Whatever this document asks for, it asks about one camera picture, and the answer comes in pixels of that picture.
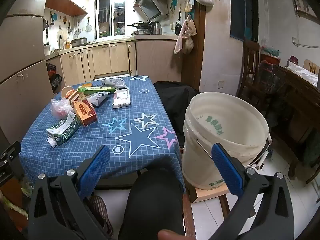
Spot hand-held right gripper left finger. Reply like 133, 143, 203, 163
28, 145, 118, 240

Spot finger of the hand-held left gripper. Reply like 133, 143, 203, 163
0, 141, 22, 167

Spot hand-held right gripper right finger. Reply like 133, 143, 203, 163
211, 142, 295, 240

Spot white plastic bucket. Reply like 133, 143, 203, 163
181, 92, 273, 190

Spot orange cardboard box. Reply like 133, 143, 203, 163
72, 99, 98, 127

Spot black tissue pack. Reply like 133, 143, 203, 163
86, 91, 112, 108

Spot pink plastic bag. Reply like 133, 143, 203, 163
50, 97, 74, 118

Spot white medicine box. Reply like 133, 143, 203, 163
112, 90, 132, 109

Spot long green box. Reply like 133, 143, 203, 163
77, 85, 119, 95

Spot orange white paper cup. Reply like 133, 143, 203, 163
61, 85, 83, 105

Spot white blue pouch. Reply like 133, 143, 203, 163
100, 77, 130, 90

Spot person's right hand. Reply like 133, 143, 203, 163
158, 229, 182, 240

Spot wooden stool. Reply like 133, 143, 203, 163
186, 184, 232, 219

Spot brown patterned slipper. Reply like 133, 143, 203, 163
87, 195, 115, 238

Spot person's black trouser leg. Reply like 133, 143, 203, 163
117, 167, 187, 240

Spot black jacket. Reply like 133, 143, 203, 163
153, 81, 202, 148

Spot beige refrigerator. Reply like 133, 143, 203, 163
0, 0, 60, 145

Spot dark wooden dining table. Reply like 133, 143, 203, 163
260, 60, 320, 183

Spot beige lower cabinets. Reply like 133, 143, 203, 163
46, 36, 187, 85

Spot dark wooden chair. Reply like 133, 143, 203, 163
236, 40, 273, 120

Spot red plastic basin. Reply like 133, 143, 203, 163
260, 46, 282, 65

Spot grey cooking pot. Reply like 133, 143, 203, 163
70, 37, 87, 48

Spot white plastic sheet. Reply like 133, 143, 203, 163
285, 62, 320, 85

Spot white cutting board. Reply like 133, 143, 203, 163
57, 29, 67, 48

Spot beige hanging bags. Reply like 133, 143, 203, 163
184, 15, 198, 54

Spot beige board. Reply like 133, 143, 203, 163
304, 59, 320, 74

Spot pink hanging cloth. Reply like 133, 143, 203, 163
174, 20, 188, 55

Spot black frying pan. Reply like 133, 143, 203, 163
124, 21, 150, 30

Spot steel kettle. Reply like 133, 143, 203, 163
148, 21, 163, 35

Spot small black hanging pan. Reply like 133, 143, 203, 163
175, 7, 183, 34

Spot kitchen window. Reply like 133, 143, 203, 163
95, 0, 130, 40

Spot dark blue-framed window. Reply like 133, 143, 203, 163
229, 0, 259, 42

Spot steel range hood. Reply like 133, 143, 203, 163
133, 0, 169, 22

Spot wooden door frame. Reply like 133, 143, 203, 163
180, 0, 207, 88

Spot white wall cable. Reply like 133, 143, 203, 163
291, 37, 320, 49

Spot framed wall picture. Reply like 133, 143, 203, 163
289, 0, 319, 20

